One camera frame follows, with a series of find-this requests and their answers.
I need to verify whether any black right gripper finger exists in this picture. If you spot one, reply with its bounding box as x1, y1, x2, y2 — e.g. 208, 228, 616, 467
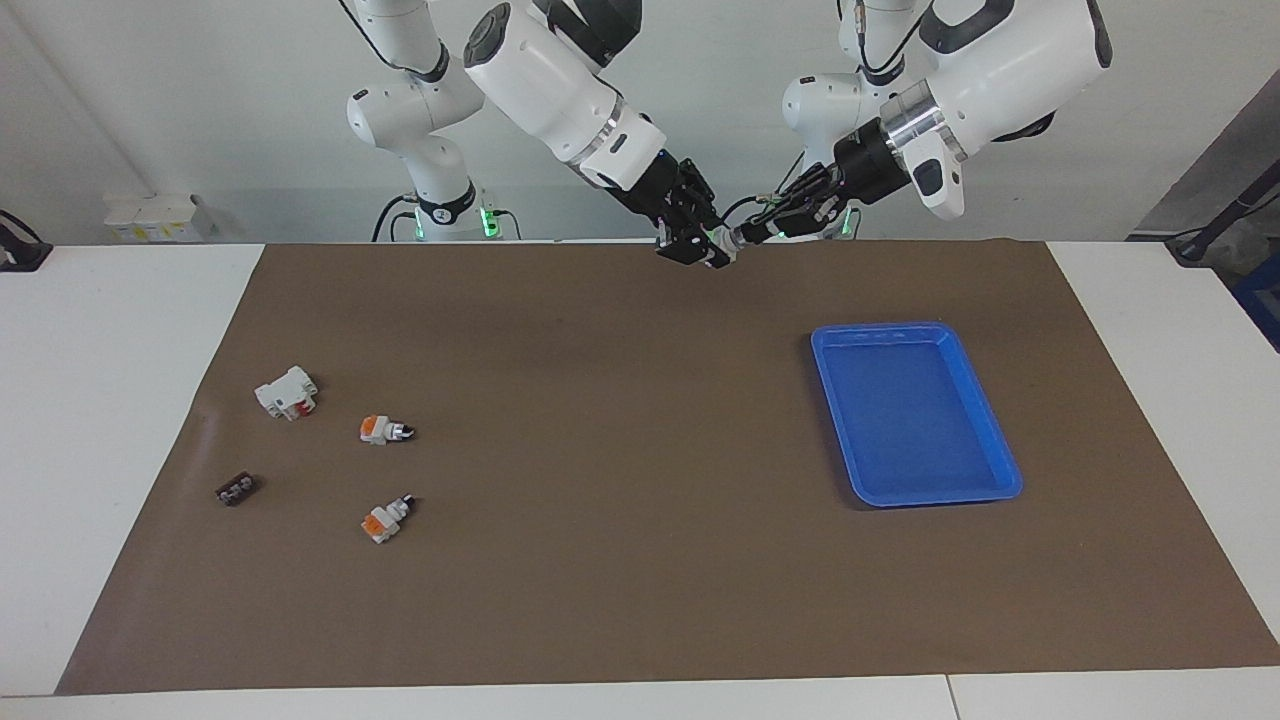
656, 212, 732, 270
682, 160, 724, 234

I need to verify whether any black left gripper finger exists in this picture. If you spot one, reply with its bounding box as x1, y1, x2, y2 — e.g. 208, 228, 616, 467
770, 165, 847, 217
745, 195, 847, 245

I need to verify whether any blue plastic tray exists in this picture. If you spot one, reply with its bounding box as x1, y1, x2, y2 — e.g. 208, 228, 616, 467
810, 321, 1025, 510

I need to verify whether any brown table mat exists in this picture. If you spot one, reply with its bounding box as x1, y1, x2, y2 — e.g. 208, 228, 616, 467
55, 240, 1280, 697

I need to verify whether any black stand pole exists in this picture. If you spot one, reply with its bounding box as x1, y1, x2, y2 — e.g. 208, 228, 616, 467
1165, 160, 1280, 266

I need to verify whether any blue crate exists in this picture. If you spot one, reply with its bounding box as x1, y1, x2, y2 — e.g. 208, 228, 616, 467
1232, 250, 1280, 353

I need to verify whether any white circuit breaker red lever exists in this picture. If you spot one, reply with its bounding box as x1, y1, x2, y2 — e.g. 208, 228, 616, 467
253, 365, 320, 423

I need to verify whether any white cardboard box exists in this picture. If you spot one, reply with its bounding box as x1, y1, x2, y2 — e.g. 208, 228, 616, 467
103, 193, 217, 244

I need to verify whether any black right base cable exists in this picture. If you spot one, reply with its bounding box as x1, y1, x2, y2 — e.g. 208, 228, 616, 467
372, 193, 523, 243

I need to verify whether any orange-backed black-knob rotary switch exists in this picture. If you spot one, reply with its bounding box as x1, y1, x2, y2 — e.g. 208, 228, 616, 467
359, 413, 417, 448

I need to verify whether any orange-backed pointed-tip switch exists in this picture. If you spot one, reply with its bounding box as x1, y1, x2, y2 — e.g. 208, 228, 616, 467
360, 493, 416, 546

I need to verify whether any black clamp mount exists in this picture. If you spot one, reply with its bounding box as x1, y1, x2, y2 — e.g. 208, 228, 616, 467
0, 210, 53, 273

